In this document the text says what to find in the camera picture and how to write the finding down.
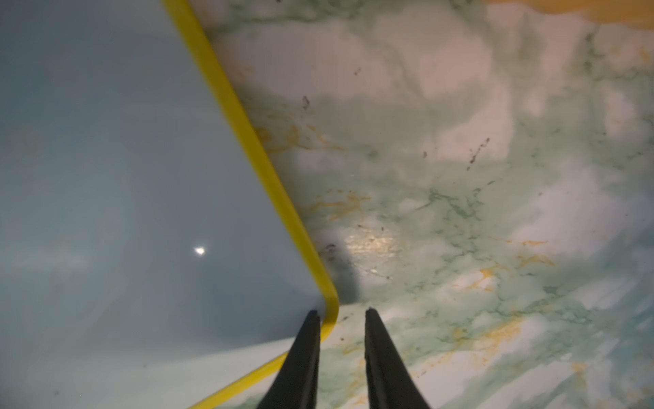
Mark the yellow plastic storage box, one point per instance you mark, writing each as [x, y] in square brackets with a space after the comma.
[636, 14]

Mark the yellow framed whiteboard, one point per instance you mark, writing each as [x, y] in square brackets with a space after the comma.
[150, 257]

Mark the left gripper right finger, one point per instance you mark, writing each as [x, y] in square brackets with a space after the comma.
[388, 380]

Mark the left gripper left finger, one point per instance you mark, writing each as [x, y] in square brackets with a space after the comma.
[296, 384]

